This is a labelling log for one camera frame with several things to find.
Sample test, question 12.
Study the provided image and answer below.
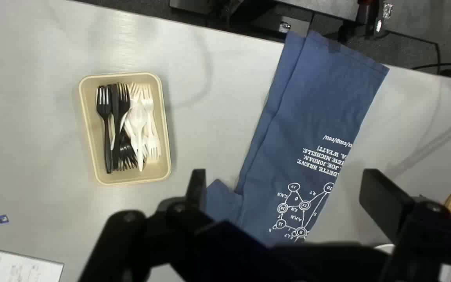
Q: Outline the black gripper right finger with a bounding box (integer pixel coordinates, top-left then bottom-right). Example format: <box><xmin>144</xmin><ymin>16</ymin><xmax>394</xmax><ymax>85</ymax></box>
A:
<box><xmin>358</xmin><ymin>168</ymin><xmax>451</xmax><ymax>282</ymax></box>

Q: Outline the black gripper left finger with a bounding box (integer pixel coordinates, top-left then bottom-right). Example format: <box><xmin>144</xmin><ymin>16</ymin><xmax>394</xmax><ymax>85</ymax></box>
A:
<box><xmin>78</xmin><ymin>168</ymin><xmax>216</xmax><ymax>282</ymax></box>

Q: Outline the blue printed shirt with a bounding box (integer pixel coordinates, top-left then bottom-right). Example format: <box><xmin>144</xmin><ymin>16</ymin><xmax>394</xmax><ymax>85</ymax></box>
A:
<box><xmin>203</xmin><ymin>30</ymin><xmax>390</xmax><ymax>248</ymax></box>

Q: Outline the beige cutlery tray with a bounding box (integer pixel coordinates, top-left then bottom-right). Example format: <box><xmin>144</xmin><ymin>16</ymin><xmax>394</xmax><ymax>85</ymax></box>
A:
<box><xmin>76</xmin><ymin>71</ymin><xmax>172</xmax><ymax>187</ymax></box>

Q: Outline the white plastic fork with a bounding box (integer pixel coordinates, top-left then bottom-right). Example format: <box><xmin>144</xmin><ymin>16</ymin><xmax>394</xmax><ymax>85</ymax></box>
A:
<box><xmin>139</xmin><ymin>85</ymin><xmax>163</xmax><ymax>160</ymax></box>
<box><xmin>122</xmin><ymin>85</ymin><xmax>150</xmax><ymax>172</ymax></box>

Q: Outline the white paper sheet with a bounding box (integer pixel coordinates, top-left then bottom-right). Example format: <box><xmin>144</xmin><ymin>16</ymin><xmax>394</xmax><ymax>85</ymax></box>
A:
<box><xmin>0</xmin><ymin>243</ymin><xmax>65</xmax><ymax>282</ymax></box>

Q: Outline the black plastic fork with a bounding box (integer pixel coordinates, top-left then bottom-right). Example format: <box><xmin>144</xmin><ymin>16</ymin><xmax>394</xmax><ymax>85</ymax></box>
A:
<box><xmin>111</xmin><ymin>83</ymin><xmax>134</xmax><ymax>171</ymax></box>
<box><xmin>95</xmin><ymin>85</ymin><xmax>116</xmax><ymax>176</ymax></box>

